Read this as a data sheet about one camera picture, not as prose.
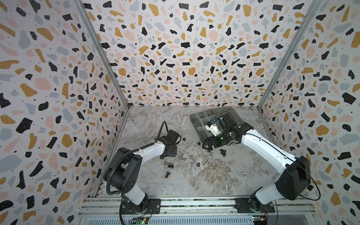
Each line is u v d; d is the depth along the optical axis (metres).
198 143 0.97
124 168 0.47
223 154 0.93
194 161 0.90
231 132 0.58
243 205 0.74
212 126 0.74
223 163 0.90
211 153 0.93
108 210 0.73
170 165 0.88
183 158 0.91
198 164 0.90
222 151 0.95
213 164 0.90
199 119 1.08
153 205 0.74
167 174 0.85
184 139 1.01
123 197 0.53
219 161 0.90
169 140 0.73
